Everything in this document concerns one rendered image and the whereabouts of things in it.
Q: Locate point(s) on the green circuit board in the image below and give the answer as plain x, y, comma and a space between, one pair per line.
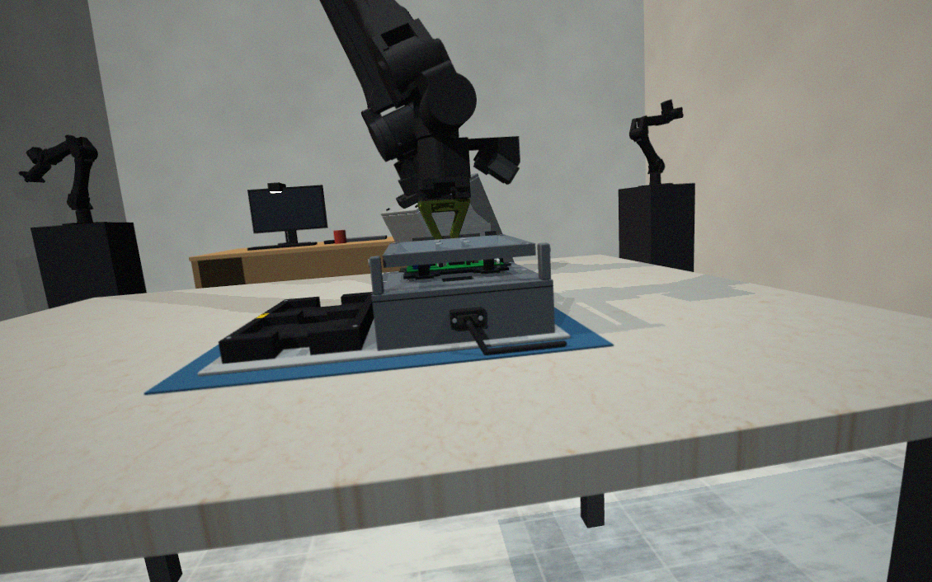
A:
451, 266

